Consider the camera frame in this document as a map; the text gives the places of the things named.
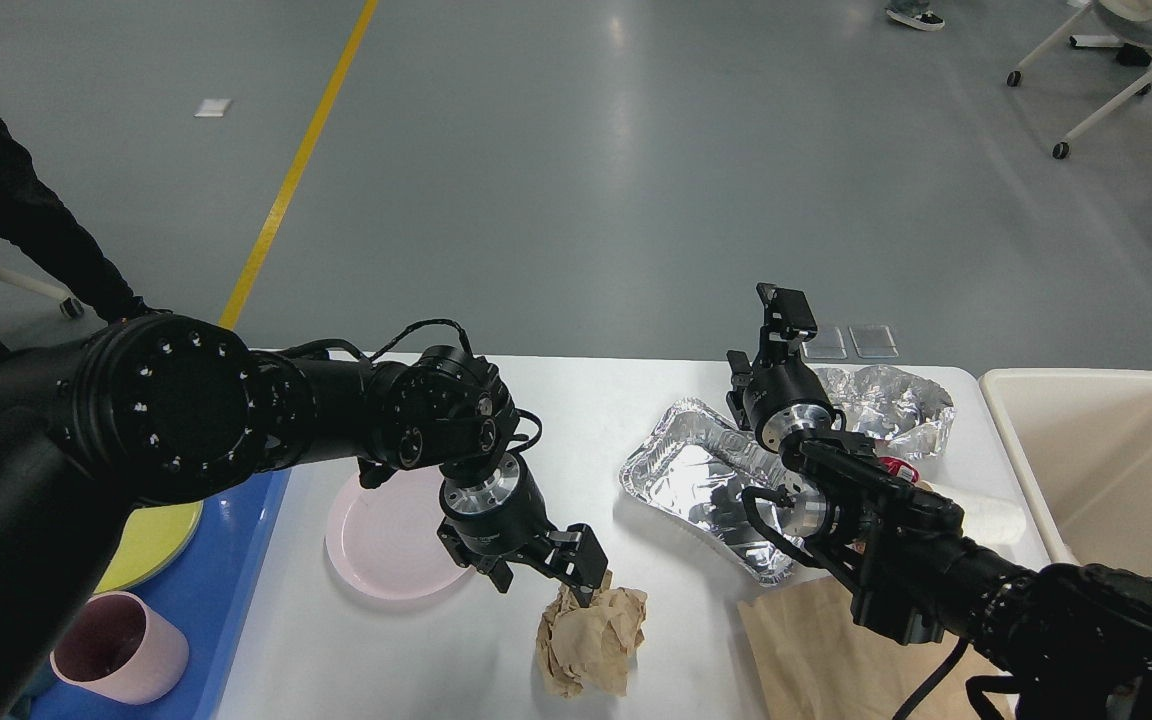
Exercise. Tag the floor outlet cover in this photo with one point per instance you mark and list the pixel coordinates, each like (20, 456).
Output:
(828, 344)
(873, 341)

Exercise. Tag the pink plate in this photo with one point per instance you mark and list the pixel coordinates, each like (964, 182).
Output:
(382, 542)

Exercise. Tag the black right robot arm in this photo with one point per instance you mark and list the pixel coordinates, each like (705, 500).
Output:
(1068, 641)

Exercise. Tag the flat brown paper bag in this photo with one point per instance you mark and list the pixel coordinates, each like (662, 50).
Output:
(812, 662)

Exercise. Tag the white rolling chair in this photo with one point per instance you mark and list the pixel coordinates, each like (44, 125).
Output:
(1121, 26)

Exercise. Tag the crumpled brown paper ball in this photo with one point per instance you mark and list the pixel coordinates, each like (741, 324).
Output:
(579, 648)

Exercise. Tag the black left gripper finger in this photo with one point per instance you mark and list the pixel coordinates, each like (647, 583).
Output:
(573, 556)
(495, 568)

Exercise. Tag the crumpled aluminium foil container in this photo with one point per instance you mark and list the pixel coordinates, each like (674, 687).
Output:
(909, 416)

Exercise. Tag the pink mug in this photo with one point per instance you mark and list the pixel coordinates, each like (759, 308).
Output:
(120, 648)

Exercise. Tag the rectangular aluminium foil tray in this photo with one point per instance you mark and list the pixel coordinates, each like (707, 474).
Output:
(693, 466)

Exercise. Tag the beige plastic bin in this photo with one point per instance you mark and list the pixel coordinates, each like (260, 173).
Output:
(1080, 443)

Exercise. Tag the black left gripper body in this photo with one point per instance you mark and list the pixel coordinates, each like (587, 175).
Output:
(502, 519)

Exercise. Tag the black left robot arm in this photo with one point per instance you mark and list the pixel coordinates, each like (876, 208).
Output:
(167, 410)

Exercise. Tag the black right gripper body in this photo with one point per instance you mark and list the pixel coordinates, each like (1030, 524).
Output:
(782, 400)

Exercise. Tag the right floor outlet cover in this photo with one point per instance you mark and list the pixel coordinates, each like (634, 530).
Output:
(873, 341)

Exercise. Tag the blue plastic tray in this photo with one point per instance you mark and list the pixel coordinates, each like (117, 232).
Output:
(204, 591)

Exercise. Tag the yellow plate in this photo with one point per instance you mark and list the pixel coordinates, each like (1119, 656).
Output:
(151, 541)

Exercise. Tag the left floor outlet cover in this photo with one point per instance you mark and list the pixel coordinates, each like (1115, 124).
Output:
(828, 344)

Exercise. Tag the crushed red can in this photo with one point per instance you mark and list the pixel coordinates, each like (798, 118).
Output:
(901, 469)

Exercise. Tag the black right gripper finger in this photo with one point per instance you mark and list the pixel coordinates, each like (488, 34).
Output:
(788, 323)
(741, 374)

